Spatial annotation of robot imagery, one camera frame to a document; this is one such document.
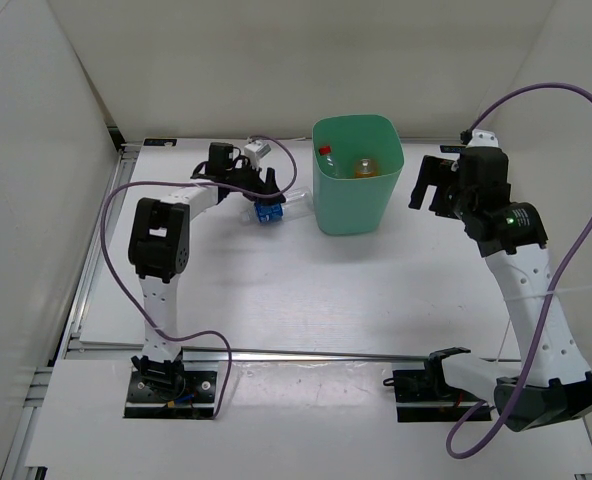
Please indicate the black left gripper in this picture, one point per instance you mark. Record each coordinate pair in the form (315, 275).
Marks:
(258, 184)

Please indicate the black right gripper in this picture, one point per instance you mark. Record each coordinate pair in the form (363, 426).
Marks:
(435, 172)

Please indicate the blue label clear bottle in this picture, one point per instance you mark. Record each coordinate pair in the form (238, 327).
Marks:
(298, 204)

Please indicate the red label water bottle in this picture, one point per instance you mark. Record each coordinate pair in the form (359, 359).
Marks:
(330, 164)

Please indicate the orange juice bottle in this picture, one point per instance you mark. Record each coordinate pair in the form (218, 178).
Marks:
(365, 168)

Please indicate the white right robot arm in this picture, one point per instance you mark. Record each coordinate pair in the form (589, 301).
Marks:
(555, 382)

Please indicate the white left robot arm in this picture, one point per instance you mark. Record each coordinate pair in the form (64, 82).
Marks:
(159, 250)

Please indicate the green plastic bin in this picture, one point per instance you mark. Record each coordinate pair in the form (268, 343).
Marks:
(354, 206)

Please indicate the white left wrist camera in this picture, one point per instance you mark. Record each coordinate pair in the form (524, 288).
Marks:
(255, 151)

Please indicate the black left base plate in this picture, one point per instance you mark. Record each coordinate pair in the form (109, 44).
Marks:
(173, 390)

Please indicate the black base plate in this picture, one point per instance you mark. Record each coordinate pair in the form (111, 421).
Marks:
(173, 390)
(417, 401)

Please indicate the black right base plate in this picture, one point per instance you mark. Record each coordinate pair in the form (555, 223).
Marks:
(417, 401)

